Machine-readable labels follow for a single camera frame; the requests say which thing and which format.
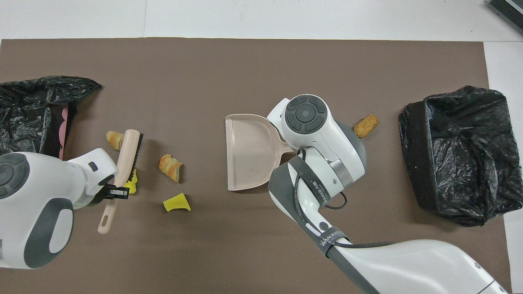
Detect brown table mat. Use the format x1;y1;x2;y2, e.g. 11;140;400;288
0;38;513;294

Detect beige plastic dustpan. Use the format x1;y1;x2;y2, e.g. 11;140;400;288
225;114;295;192

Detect black bag lined trash bin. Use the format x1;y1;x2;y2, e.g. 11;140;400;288
398;85;523;227
0;76;102;160

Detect grey ribbed box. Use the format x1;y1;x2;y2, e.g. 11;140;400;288
487;0;523;35

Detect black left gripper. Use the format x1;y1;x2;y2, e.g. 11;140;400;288
87;176;130;206

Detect brown peanut shaped toy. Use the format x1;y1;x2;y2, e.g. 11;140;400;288
353;115;379;138

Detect striped orange croissant piece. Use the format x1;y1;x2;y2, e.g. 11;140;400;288
106;130;125;151
159;154;183;183

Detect yellow sponge piece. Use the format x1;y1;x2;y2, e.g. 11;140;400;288
163;193;191;212
124;171;138;194

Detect beige hand brush black bristles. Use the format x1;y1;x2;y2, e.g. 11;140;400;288
97;129;143;235

